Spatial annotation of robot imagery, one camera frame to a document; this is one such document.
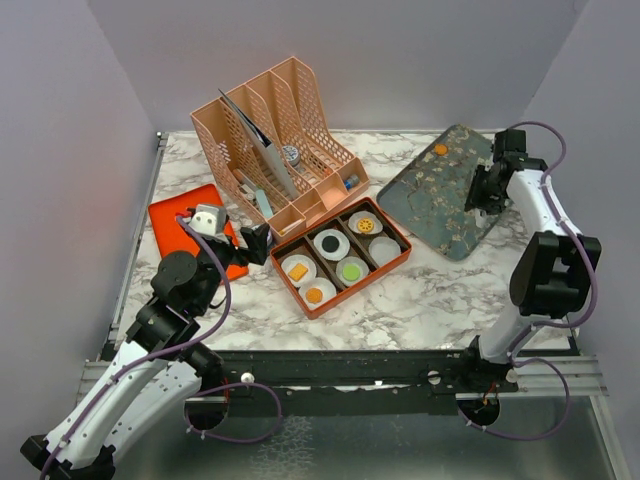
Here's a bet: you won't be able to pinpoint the round orange chip cookie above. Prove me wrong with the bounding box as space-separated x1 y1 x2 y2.
305 287 324 304

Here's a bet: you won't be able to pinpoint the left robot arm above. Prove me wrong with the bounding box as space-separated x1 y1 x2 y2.
20 214 270 479

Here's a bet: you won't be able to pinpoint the orange cookie tin box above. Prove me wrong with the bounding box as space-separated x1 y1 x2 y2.
271 198 412 319

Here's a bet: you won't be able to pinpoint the white paper cupcake liner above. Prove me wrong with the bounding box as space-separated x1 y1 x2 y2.
348 211 383 236
336 256 370 287
368 236 402 267
298 277 337 310
313 229 350 262
281 254 317 288

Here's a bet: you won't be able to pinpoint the blue white lidded jar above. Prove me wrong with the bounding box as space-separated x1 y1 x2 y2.
282 145 301 169

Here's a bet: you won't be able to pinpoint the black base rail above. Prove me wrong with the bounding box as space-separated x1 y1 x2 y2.
97 347 521 419

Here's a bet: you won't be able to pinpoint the steel serving tongs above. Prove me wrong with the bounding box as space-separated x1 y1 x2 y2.
475 210 487 228

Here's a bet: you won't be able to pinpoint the grey folder booklet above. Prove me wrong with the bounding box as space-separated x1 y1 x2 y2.
219 90 299 199

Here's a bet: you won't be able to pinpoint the floral teal serving tray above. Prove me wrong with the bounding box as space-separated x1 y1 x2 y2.
376 124 524 262

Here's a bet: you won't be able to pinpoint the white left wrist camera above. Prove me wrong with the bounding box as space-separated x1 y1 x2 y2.
189 204 228 241

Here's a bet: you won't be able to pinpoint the orange tin lid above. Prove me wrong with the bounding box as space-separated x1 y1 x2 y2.
148 184 239 258

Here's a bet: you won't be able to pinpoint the peach plastic desk organizer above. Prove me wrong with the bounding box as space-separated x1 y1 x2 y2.
191 57 369 242

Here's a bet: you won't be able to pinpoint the green macaron cookie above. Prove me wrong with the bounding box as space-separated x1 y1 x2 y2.
342 263 362 282

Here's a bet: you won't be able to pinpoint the rectangular yellow cracker cookie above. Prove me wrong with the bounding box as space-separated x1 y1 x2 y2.
288 263 309 282

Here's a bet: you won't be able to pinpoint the black sandwich cookie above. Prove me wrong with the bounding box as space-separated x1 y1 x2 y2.
321 234 340 253

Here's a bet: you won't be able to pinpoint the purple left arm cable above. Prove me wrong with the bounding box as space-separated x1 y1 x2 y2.
38 214 282 480

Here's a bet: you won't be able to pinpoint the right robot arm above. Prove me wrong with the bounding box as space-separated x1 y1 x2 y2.
459 121 602 391

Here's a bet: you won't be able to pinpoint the light blue eraser case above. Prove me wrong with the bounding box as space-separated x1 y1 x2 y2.
255 189 274 219

